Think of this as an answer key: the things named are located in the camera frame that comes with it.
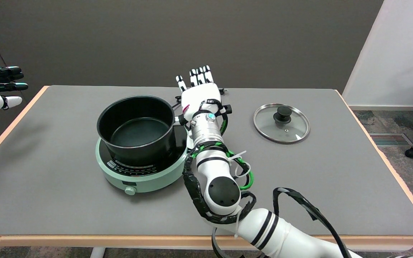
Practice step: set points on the green round induction cooker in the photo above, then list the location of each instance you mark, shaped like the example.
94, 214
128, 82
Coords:
149, 179

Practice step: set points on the metal floor vent grille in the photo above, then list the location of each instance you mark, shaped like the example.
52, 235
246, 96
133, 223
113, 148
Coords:
389, 139

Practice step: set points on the glass pot lid black knob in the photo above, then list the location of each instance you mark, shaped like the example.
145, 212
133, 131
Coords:
281, 114

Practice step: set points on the grey table mat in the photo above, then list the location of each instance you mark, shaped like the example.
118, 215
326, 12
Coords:
84, 208

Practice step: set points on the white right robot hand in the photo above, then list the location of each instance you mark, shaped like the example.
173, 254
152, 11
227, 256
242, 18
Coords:
201, 96

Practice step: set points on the white zip tie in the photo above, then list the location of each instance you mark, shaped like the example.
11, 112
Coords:
238, 154

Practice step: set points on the white partition panel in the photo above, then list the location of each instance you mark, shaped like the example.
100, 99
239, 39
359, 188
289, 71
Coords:
400, 43

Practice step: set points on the white table leg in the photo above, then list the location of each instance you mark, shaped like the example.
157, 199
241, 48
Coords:
97, 253

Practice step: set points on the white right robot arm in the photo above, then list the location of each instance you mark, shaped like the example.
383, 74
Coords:
212, 165

